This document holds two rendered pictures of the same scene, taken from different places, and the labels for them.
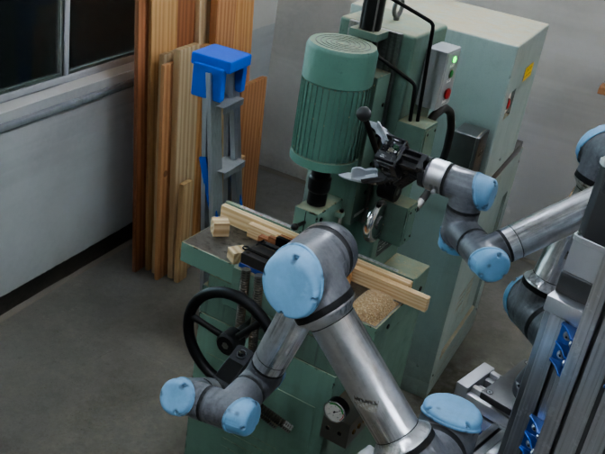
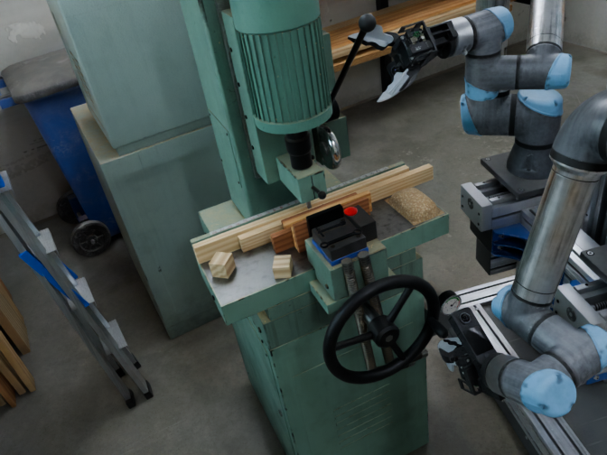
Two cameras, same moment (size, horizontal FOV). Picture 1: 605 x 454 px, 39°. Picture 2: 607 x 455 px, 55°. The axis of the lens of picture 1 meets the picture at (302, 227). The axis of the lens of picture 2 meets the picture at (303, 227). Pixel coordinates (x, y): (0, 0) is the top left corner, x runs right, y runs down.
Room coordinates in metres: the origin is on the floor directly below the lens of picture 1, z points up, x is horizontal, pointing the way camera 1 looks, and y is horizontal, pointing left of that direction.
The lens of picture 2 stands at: (1.19, 0.85, 1.74)
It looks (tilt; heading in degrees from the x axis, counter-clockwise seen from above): 35 degrees down; 315
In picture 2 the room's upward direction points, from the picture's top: 10 degrees counter-clockwise
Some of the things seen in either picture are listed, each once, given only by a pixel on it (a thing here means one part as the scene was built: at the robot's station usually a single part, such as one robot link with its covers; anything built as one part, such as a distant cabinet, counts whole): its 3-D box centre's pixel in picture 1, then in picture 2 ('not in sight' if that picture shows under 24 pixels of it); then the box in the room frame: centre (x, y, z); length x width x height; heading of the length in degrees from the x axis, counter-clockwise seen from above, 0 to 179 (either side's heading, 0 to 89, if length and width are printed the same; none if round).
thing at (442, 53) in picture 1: (438, 76); not in sight; (2.25, -0.29, 1.40); 0.10 x 0.06 x 0.16; 153
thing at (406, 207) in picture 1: (395, 219); (329, 136); (2.12, -0.25, 1.02); 0.09 x 0.07 x 0.12; 63
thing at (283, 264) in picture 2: (238, 254); (283, 266); (1.96, 0.16, 0.92); 0.05 x 0.04 x 0.03; 125
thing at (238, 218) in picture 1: (311, 249); (307, 212); (2.04, -0.03, 0.93); 0.60 x 0.02 x 0.05; 63
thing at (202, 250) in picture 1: (284, 284); (331, 255); (1.93, 0.02, 0.87); 0.61 x 0.30 x 0.06; 63
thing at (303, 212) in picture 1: (318, 216); (302, 177); (2.04, -0.04, 1.03); 0.14 x 0.07 x 0.09; 153
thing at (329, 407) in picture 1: (337, 411); (447, 303); (1.72, -0.16, 0.65); 0.06 x 0.04 x 0.08; 63
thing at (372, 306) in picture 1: (373, 301); (413, 199); (1.83, -0.21, 0.92); 0.14 x 0.09 x 0.04; 153
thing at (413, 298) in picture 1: (334, 265); (340, 206); (1.99, -0.10, 0.92); 0.55 x 0.02 x 0.04; 63
